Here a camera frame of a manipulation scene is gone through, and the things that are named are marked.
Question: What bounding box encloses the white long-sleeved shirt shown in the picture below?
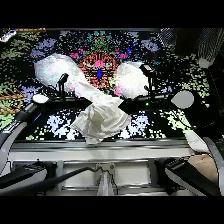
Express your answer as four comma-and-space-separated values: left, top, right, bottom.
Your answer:
33, 52, 150, 145

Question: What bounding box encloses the silver frame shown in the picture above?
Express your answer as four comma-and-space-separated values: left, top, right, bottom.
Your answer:
7, 139, 202, 197

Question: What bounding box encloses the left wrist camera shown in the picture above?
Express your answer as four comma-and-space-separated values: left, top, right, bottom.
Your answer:
56, 72, 70, 101

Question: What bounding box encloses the black cable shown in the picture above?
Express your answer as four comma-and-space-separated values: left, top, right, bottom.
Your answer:
19, 166, 103, 193

